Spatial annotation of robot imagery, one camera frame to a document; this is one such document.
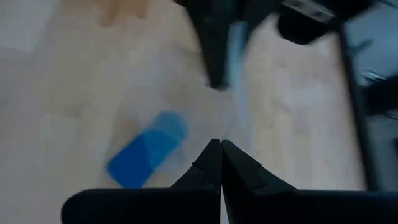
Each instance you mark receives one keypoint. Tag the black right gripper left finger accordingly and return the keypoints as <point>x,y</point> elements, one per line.
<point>161,205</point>

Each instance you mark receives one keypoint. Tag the blue elastic bandage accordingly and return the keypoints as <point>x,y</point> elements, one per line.
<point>146,152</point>

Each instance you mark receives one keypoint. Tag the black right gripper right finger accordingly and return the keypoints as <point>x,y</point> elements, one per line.
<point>280,205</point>

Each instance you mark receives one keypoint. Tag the black aluminium table frame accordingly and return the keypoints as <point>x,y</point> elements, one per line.
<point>357,109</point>

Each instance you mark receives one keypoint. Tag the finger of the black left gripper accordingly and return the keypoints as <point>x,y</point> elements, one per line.
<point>259,11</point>
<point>214,40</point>

